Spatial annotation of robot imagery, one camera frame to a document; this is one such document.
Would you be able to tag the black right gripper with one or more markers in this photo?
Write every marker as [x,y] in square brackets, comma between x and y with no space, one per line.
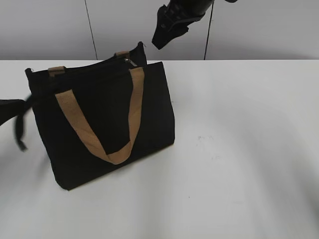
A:
[174,19]

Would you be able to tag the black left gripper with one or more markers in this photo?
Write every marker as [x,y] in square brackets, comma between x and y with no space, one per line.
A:
[16,108]

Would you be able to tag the silver zipper pull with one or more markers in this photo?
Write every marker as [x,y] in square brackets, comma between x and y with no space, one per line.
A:
[130,62]

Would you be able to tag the black bag with tan handles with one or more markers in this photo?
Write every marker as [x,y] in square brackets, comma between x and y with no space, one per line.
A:
[98,118]

